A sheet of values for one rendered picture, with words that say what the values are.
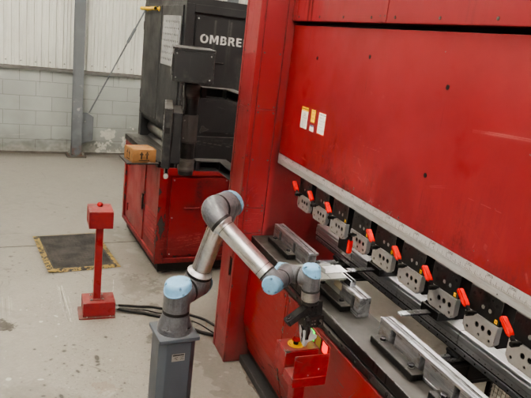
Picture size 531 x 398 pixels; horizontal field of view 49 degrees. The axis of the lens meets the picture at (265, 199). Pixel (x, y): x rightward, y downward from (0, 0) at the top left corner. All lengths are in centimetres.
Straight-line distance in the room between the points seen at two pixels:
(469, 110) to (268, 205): 177
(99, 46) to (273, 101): 623
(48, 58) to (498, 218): 804
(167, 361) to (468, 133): 153
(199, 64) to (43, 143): 628
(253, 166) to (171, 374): 138
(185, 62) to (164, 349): 165
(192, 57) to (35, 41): 604
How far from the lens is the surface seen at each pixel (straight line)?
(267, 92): 339
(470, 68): 211
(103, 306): 434
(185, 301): 251
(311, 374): 253
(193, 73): 342
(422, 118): 228
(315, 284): 234
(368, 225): 256
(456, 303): 213
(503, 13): 201
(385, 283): 297
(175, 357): 260
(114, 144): 964
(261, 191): 350
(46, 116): 941
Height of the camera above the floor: 203
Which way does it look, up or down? 15 degrees down
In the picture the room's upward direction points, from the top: 7 degrees clockwise
